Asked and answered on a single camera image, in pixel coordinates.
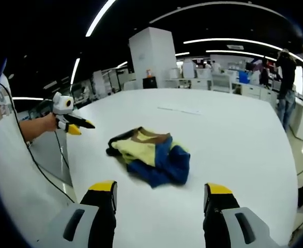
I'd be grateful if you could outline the yellow and blue garment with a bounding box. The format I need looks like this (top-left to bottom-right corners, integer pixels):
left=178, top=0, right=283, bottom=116
left=105, top=126, right=191, bottom=189

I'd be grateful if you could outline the black cable on shirt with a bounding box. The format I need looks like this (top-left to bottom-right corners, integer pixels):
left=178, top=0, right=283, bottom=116
left=4, top=85, right=75, bottom=204

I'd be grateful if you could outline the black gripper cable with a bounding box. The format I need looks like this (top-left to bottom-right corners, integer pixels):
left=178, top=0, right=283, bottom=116
left=53, top=129, right=70, bottom=170

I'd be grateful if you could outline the short ceiling light strip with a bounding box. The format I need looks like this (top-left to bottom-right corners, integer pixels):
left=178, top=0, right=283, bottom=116
left=69, top=57, right=81, bottom=85

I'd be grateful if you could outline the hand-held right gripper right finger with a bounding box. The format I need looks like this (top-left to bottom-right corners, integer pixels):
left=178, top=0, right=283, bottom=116
left=203, top=182, right=281, bottom=248

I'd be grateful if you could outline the blue storage bin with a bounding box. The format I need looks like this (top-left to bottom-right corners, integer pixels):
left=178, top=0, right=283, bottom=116
left=238, top=70, right=251, bottom=85

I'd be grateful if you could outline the row of white lab benches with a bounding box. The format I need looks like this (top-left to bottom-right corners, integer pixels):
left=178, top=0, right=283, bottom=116
left=164, top=66, right=279, bottom=104

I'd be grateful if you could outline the black box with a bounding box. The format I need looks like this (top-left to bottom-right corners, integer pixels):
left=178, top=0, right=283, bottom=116
left=142, top=76, right=158, bottom=89

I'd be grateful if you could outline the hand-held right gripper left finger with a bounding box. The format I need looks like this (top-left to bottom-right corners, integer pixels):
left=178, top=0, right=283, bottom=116
left=36, top=180, right=118, bottom=248

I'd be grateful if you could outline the person's left hand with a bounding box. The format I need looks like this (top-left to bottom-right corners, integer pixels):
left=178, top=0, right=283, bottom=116
left=41, top=113, right=58, bottom=133

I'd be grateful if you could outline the long ceiling light strip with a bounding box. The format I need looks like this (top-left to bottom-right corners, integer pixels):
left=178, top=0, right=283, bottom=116
left=85, top=0, right=116, bottom=37
left=183, top=38, right=303, bottom=69

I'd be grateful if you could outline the white square pillar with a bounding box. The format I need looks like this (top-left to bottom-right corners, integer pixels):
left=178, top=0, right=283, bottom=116
left=128, top=26, right=178, bottom=90

